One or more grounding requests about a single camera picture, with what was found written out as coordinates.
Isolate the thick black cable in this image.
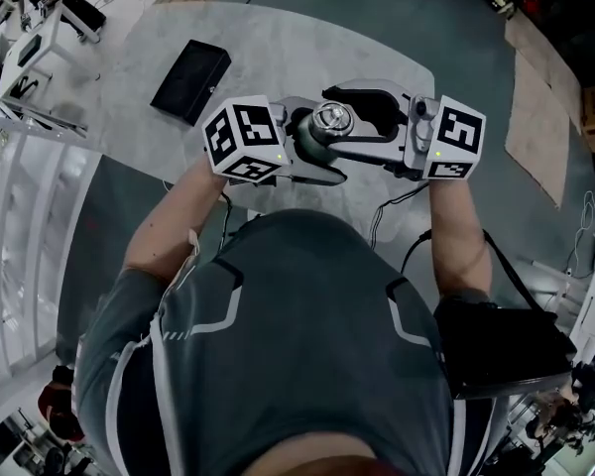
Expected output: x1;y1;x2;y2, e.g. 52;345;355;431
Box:
400;228;433;275

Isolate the white side table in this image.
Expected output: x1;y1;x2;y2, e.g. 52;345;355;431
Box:
0;5;103;98

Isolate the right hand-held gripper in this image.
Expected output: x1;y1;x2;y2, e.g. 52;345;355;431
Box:
320;78;488;181

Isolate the thin black cable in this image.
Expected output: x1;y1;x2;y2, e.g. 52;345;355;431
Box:
369;180;430;250

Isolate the black rectangular box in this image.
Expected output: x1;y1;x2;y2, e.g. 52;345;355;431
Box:
150;39;232;127

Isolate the brown cardboard sheet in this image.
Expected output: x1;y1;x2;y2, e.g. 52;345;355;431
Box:
504;50;569;210
504;15;584;136

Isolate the person's right forearm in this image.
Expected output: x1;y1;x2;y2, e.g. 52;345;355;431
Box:
425;176;493;301

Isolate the black shoulder bag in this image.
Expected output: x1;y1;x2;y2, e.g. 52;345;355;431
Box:
433;228;579;401

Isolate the white shelf rack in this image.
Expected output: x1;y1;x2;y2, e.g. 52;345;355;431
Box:
0;91;103;391

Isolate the dark metal canister body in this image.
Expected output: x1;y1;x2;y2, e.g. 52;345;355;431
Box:
296;114;338;166

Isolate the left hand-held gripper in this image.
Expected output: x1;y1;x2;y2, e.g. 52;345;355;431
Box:
201;93;350;186

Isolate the person's grey shirt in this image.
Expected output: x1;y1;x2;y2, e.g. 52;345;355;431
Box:
73;208;507;476

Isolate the person's left forearm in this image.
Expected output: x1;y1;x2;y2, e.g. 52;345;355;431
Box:
123;159;229;287

